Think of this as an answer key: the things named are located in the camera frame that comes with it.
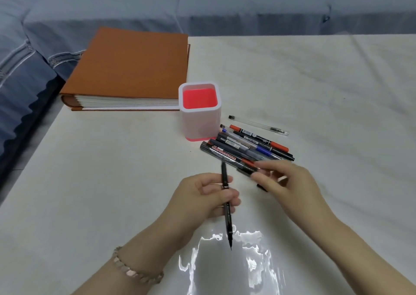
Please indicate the blue grey sofa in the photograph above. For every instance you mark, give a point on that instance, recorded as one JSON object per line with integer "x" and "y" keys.
{"x": 227, "y": 5}

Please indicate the silver grey barrel pen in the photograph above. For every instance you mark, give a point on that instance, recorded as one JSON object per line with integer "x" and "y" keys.
{"x": 232, "y": 141}

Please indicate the orange cover binder album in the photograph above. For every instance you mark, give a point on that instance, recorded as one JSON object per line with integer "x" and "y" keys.
{"x": 130, "y": 64}

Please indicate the person's right hand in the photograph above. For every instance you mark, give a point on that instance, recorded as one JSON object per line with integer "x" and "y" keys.
{"x": 299, "y": 194}

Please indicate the white table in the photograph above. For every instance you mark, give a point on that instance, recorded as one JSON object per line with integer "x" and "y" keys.
{"x": 308, "y": 87}

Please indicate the red black marker pen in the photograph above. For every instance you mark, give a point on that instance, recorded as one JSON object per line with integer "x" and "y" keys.
{"x": 281, "y": 147}

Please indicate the dark barrel gel pen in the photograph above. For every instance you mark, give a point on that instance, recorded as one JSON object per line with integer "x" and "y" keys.
{"x": 227, "y": 150}

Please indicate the person's right forearm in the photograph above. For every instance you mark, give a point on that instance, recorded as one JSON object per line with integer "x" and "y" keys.
{"x": 367, "y": 262}

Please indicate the black whiteboard marker pen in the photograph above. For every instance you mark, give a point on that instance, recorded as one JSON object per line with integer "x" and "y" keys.
{"x": 208, "y": 148}

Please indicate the thin black ballpoint pen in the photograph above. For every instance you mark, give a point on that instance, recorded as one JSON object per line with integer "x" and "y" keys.
{"x": 227, "y": 220}

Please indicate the person's left hand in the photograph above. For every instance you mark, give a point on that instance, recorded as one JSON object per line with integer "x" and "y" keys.
{"x": 195, "y": 200}

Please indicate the clear barrel gel pen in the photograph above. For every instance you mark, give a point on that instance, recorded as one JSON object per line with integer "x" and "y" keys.
{"x": 258, "y": 126}

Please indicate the red white pen holder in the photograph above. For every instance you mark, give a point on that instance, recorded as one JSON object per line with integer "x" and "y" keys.
{"x": 200, "y": 98}

